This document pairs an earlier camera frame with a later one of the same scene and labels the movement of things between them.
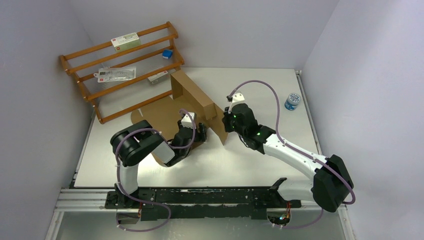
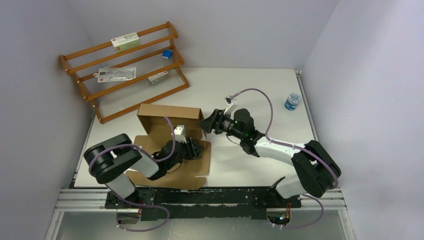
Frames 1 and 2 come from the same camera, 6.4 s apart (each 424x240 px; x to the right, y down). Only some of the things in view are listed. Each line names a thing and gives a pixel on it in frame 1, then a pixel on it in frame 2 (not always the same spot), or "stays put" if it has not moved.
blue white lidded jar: (292, 101) stays put
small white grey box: (158, 77) stays put
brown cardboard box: (190, 105) to (164, 125)
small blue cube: (167, 54) stays put
